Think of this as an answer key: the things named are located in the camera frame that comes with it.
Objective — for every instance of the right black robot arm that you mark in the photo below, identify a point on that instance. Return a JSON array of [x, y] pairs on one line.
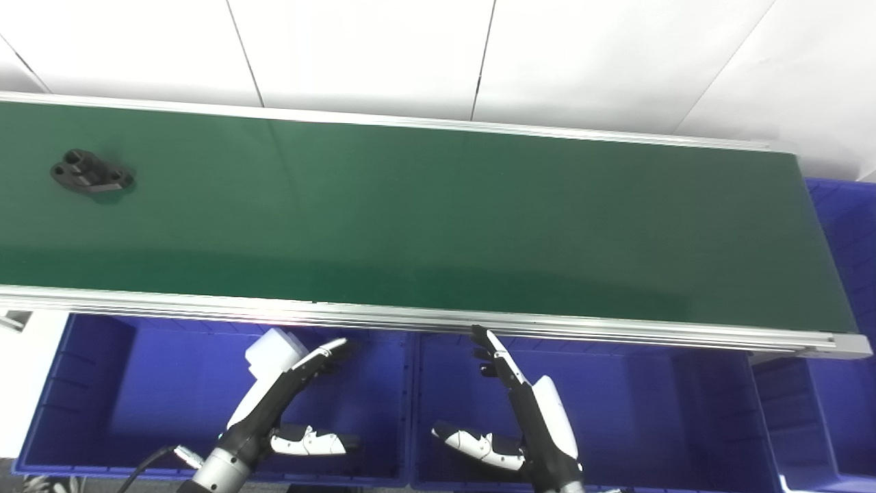
[[561, 488]]

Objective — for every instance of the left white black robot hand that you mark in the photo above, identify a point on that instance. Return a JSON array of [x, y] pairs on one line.
[[256, 418]]

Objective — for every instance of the black metal flange part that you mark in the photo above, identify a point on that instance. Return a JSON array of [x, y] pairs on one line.
[[89, 174]]

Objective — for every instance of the aluminium conveyor support bracket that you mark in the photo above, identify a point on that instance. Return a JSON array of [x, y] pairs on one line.
[[14, 320]]

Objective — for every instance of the blue plastic bin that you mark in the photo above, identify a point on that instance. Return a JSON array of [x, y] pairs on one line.
[[848, 411], [137, 397], [650, 411]]

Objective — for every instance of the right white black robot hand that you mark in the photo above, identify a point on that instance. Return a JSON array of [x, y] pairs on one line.
[[551, 424]]

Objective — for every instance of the green conveyor belt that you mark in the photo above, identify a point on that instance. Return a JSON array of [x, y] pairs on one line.
[[438, 219]]

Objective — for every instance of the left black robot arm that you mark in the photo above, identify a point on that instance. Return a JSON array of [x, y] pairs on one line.
[[215, 476]]

